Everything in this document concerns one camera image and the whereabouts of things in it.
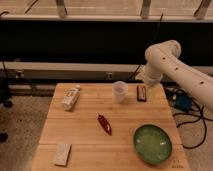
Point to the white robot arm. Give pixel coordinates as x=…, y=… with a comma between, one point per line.
x=162, y=59

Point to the dark brown rectangular bar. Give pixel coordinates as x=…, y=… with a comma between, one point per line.
x=141, y=93

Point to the red chili pepper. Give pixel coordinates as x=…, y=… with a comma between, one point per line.
x=105, y=124

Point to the green oval plate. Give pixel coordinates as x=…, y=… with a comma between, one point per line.
x=152, y=144

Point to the white rectangular sponge block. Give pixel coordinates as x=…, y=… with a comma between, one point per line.
x=62, y=154

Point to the blue power box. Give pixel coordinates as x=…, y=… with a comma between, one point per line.
x=183, y=102

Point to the black chair base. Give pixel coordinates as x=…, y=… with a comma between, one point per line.
x=5, y=100

